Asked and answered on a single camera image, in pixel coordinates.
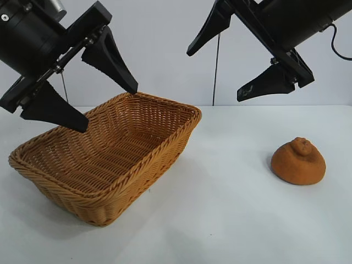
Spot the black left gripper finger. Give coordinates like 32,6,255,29
81,25,138,96

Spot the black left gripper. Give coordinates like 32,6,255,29
0,0,113,134

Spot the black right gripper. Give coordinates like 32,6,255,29
186,0,352,104

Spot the brown woven wicker basket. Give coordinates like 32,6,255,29
8,91,203,228

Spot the brown bread bun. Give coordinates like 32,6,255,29
271,136,327,185

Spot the silver metal cable connector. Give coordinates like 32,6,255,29
45,0,68,15

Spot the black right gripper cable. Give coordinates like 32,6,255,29
328,23,352,60

